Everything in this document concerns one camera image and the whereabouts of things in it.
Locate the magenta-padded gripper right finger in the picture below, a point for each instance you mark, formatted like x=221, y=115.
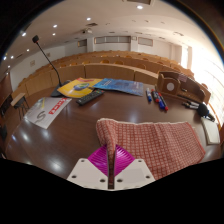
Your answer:
x=136, y=173

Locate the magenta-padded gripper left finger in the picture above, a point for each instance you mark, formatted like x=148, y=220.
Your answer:
x=85, y=173

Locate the red white checked towel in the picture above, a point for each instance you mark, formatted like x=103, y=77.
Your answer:
x=160, y=146

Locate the white printed leaflet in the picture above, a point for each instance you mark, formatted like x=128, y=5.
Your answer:
x=46, y=111

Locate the blue whiteboard marker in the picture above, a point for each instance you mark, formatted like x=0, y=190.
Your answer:
x=149, y=95
x=161, y=102

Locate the black remote control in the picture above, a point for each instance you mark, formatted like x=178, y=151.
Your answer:
x=89, y=97

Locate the red whiteboard marker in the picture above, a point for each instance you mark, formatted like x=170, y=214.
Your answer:
x=164, y=102
x=155, y=95

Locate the white notebook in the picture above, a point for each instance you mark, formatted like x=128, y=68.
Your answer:
x=210, y=130

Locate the black marker pen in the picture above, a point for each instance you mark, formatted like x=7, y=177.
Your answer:
x=190, y=106
x=190, y=103

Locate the yellow booklet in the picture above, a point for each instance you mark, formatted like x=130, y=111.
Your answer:
x=76, y=87

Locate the black gooseneck desk microphone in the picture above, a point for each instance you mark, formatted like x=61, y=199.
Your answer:
x=58, y=90

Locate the blue booklet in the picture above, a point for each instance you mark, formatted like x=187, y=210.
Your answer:
x=121, y=86

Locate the black handheld microphone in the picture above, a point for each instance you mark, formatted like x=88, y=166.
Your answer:
x=203, y=110

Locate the wooden desk organizer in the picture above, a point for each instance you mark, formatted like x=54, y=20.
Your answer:
x=176, y=86

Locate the small wooden side table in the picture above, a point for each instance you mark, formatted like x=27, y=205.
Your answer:
x=18, y=99

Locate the rows of wooden auditorium seats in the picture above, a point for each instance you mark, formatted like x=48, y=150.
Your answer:
x=106, y=70

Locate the ceiling projector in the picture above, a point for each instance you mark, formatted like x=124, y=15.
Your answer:
x=87, y=31

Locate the recessed ceiling lights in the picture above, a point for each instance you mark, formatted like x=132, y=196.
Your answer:
x=54, y=26

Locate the ceiling air vent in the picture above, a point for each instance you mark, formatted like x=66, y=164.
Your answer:
x=140, y=1

